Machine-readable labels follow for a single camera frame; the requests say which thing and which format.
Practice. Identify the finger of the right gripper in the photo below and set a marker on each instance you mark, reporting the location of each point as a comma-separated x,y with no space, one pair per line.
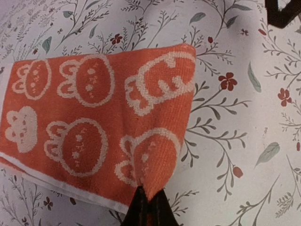
280,18

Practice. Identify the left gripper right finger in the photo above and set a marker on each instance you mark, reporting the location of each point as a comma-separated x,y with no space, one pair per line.
160,212

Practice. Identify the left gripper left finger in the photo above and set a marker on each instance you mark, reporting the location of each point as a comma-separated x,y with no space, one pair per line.
137,212

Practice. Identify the orange rabbit pattern towel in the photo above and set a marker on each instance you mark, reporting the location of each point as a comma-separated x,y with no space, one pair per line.
98,126

